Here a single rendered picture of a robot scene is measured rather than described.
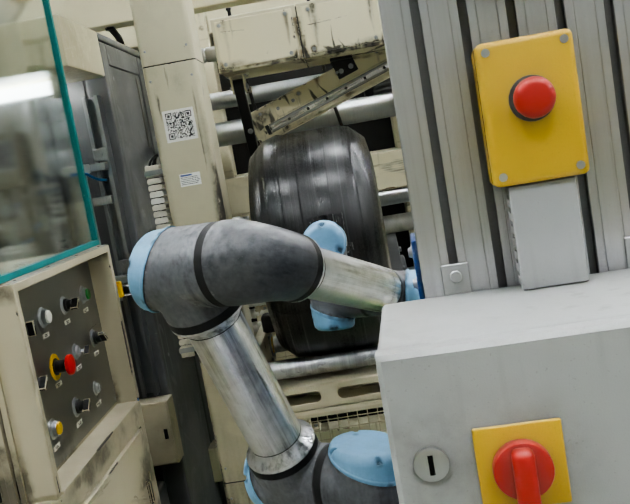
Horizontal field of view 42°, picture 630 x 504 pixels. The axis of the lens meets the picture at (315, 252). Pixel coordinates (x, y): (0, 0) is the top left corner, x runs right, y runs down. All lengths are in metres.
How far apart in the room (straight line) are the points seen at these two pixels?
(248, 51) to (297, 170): 0.51
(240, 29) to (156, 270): 1.24
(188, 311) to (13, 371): 0.43
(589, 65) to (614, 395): 0.33
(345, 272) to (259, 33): 1.17
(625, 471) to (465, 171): 0.32
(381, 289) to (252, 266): 0.30
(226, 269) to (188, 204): 0.96
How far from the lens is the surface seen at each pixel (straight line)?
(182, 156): 1.99
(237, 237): 1.05
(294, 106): 2.36
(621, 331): 0.66
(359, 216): 1.78
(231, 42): 2.25
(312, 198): 1.80
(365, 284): 1.24
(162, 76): 2.01
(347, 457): 1.25
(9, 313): 1.44
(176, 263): 1.09
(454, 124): 0.83
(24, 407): 1.47
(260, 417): 1.25
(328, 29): 2.24
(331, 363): 1.94
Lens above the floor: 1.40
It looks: 7 degrees down
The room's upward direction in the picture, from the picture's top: 10 degrees counter-clockwise
